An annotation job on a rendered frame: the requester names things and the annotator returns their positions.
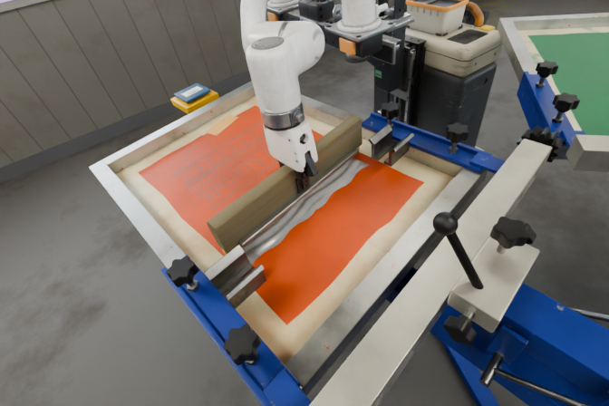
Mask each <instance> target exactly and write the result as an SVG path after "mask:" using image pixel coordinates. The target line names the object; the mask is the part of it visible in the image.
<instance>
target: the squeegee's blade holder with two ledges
mask: <svg viewBox="0 0 609 406"><path fill-rule="evenodd" d="M357 153H359V149H357V148H353V149H352V150H350V151H349V152H348V153H346V154H345V155H344V156H343V157H341V158H340V159H339V160H338V161H336V162H335V163H334V164H333V165H332V166H331V167H330V168H329V169H327V170H326V171H325V172H323V173H322V174H321V175H320V176H318V177H317V178H316V179H314V180H313V181H312V182H311V183H310V187H309V188H308V189H306V190H305V191H304V192H302V193H301V194H300V193H297V194H296V195H294V196H293V197H292V198H290V199H289V200H288V201H287V202H286V203H285V204H284V205H283V206H282V207H280V208H279V209H278V210H276V211H275V212H274V213H273V214H271V215H270V216H269V217H267V218H266V219H265V220H264V221H262V222H261V223H260V224H259V225H258V226H256V227H255V228H254V229H252V230H251V231H250V232H249V233H247V234H246V235H245V236H244V237H242V238H241V239H240V240H238V241H239V243H240V245H241V246H242V247H245V246H246V245H247V244H248V243H250V242H251V241H252V240H253V239H255V238H256V237H257V236H258V235H260V234H261V233H262V232H263V231H264V230H266V229H267V228H268V227H269V226H271V225H272V224H273V223H274V222H276V221H277V220H278V219H279V218H280V217H282V216H283V215H284V213H286V212H287V211H288V210H289V209H290V208H292V207H293V206H294V205H296V204H297V203H298V202H299V201H300V200H302V199H303V198H304V197H305V196H307V195H308V194H309V193H310V192H312V191H313V190H314V189H315V188H317V187H318V186H319V185H320V184H321V183H323V182H324V181H325V180H326V179H328V178H329V177H330V176H331V175H333V174H334V173H335V172H336V171H337V170H338V169H339V168H340V167H341V166H343V165H344V164H345V163H346V162H347V161H349V160H350V159H351V158H353V157H354V156H355V155H356V154H357Z"/></svg>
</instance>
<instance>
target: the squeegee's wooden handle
mask: <svg viewBox="0 0 609 406"><path fill-rule="evenodd" d="M362 144H363V137H362V120H361V119H360V118H359V117H356V116H354V115H352V116H350V117H349V118H348V119H346V120H345V121H343V122H342V123H341V124H339V125H338V126H336V127H335V128H334V129H332V130H331V131H329V132H328V133H327V134H325V135H324V136H323V137H322V138H321V139H319V140H318V141H316V142H315V147H316V151H317V157H318V161H317V162H316V163H314V165H315V166H316V168H317V170H318V174H317V175H315V176H314V177H309V180H310V183H311V182H312V181H313V180H314V179H316V178H317V177H318V176H320V175H321V174H322V173H323V172H325V171H326V170H327V169H329V168H330V167H331V166H332V165H333V164H334V163H335V162H336V161H338V160H339V159H340V158H341V157H343V156H344V155H345V154H346V153H348V152H349V151H350V150H352V149H353V148H358V147H360V146H361V145H362ZM296 179H297V177H296V174H295V170H294V169H292V168H290V167H288V166H286V165H284V166H282V167H281V168H280V169H278V170H277V171H275V172H274V173H273V174H271V175H270V176H268V177H267V178H266V179H264V180H263V181H261V182H260V183H259V184H257V185H256V186H254V187H253V188H252V189H250V190H249V191H248V192H247V193H245V194H244V195H243V196H241V197H240V198H238V199H237V200H236V201H234V202H233V203H231V204H230V205H229V206H227V207H226V208H224V209H223V210H222V211H220V212H219V213H217V214H216V215H215V216H214V217H213V218H211V219H210V220H209V221H207V225H208V227H209V229H210V231H211V233H212V235H213V236H214V238H215V239H216V241H217V244H218V245H219V246H220V247H221V248H222V249H223V250H224V251H225V252H226V253H228V252H229V251H230V250H232V249H233V248H234V247H236V246H237V245H239V244H240V243H239V241H238V240H240V239H241V238H242V237H244V236H245V235H246V234H247V233H249V232H250V231H251V230H252V229H254V228H255V227H256V226H258V225H259V224H260V223H261V222H262V221H264V220H265V219H266V218H268V217H269V216H270V215H271V214H273V213H274V212H275V211H276V210H278V209H279V208H280V207H282V206H283V205H284V204H285V203H286V202H287V201H288V200H289V199H290V198H292V197H293V196H294V195H296V194H297V193H298V190H297V186H296V182H295V180H296Z"/></svg>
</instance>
